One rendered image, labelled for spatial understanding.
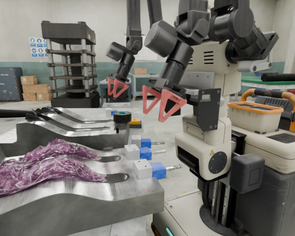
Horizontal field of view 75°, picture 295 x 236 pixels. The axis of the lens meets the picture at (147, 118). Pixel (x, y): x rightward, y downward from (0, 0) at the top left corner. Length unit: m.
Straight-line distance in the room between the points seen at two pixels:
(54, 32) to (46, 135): 4.20
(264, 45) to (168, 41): 0.32
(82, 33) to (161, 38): 4.27
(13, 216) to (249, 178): 0.80
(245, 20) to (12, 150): 0.85
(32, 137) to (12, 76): 6.91
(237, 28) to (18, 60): 7.82
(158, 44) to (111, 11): 6.99
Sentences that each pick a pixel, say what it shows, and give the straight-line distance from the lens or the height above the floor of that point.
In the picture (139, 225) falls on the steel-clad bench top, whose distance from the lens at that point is 0.46.
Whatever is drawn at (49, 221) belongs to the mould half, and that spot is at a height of 0.84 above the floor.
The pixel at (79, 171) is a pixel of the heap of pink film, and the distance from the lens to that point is 0.47.
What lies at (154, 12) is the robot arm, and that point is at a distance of 0.99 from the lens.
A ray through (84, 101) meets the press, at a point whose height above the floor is 0.34.
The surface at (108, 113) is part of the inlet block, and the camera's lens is 1.28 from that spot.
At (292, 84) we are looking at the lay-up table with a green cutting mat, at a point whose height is 0.86.
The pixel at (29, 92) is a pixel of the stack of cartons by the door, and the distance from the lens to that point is 7.64.
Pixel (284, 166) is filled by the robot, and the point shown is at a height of 0.73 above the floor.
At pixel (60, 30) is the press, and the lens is 4.85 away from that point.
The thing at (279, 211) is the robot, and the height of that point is 0.52.
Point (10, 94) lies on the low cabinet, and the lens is 7.80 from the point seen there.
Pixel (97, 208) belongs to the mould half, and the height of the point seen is 0.85.
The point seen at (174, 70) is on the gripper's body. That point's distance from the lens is 0.50.
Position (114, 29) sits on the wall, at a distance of 7.33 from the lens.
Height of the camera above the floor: 1.12
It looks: 15 degrees down
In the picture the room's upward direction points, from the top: straight up
